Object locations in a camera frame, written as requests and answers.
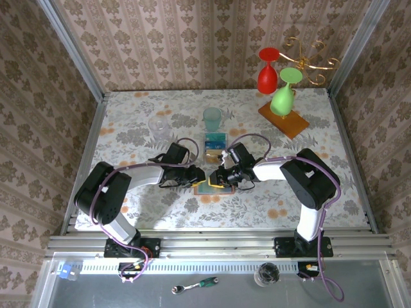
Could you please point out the clear glass jar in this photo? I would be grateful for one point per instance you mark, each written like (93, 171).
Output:
(266, 274)

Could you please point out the aluminium frame rail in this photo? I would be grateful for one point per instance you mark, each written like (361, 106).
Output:
(218, 245)

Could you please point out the red wine glass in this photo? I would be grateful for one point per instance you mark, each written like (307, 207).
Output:
(267, 78)

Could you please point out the floral tablecloth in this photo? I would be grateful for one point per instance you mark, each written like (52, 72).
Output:
(224, 218)

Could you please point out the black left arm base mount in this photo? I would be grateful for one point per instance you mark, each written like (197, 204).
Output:
(152, 247)

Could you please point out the clear drinking glass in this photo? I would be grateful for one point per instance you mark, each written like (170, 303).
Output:
(158, 124)

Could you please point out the aluminium table side rail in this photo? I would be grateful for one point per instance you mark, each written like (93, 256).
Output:
(347, 144)
(94, 128)

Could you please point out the black power connector block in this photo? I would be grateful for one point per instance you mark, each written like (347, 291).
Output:
(130, 268)
(308, 268)

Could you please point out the frosted teal cup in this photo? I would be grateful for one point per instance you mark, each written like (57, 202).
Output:
(212, 118)

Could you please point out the blue and clear plastic connector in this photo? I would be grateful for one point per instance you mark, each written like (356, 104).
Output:
(65, 272)

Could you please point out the aluminium corner post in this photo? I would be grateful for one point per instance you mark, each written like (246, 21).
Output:
(355, 48)
(73, 48)

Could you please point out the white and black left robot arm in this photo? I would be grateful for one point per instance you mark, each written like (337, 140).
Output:
(144, 174)

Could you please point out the green wine glass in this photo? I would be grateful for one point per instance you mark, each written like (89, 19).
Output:
(282, 102)

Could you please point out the clear acrylic box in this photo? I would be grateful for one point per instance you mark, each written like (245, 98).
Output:
(226, 147)

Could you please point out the grey metal tray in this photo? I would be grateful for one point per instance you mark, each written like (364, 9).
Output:
(224, 295)

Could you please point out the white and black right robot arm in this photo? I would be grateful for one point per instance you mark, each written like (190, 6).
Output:
(269, 170)

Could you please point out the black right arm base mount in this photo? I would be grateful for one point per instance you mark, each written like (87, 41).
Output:
(327, 248)

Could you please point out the orange wooden rack base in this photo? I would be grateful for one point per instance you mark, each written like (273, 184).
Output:
(290, 126)

